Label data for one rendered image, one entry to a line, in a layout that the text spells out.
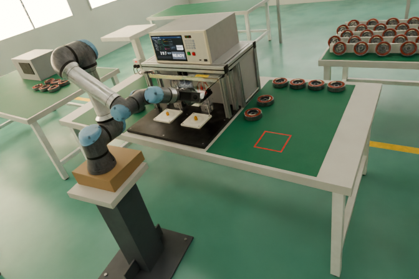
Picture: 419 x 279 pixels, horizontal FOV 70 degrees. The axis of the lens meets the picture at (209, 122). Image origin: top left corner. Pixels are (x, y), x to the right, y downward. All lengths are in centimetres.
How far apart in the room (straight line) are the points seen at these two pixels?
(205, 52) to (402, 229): 164
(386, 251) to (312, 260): 43
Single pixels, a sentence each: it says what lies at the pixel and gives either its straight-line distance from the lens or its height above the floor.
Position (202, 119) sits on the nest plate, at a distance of 193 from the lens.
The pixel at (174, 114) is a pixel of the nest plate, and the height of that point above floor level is 78.
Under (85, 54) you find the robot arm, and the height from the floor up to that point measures 140.
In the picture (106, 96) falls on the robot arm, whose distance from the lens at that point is 137.
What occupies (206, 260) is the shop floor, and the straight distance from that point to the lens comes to 215.
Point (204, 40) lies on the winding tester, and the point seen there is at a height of 126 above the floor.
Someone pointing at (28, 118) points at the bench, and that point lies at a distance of 304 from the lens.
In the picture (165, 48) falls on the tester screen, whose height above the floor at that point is 121.
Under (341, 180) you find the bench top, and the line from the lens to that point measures 146.
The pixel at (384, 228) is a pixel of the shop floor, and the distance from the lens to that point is 230.
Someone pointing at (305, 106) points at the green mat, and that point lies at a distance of 199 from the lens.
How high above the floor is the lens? 175
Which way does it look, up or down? 31 degrees down
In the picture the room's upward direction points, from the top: 13 degrees counter-clockwise
